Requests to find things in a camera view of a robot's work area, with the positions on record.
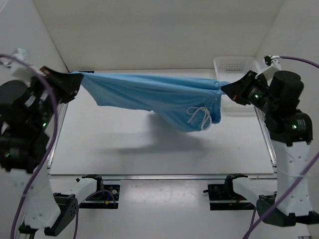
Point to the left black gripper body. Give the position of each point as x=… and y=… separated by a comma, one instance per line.
x=44, y=89

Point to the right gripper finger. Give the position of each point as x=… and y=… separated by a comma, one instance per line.
x=239, y=100
x=235, y=90

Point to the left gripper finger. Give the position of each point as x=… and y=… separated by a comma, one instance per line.
x=68, y=83
x=66, y=97

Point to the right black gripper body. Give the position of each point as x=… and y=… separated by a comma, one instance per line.
x=255, y=93

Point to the light blue shorts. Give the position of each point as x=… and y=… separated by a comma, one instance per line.
x=188, y=104

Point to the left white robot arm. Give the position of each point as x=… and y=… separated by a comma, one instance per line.
x=25, y=112

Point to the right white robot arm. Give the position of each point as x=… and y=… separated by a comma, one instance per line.
x=291, y=134

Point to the white plastic mesh basket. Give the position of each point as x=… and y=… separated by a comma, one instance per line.
x=231, y=69

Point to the aluminium left rail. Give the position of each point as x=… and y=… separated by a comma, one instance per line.
x=61, y=117

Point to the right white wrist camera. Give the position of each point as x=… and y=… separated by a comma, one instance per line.
x=273, y=66

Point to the aluminium front rail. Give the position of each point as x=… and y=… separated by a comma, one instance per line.
x=164, y=177

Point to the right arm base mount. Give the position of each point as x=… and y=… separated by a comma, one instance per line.
x=221, y=200

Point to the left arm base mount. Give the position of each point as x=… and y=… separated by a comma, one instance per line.
x=106, y=198

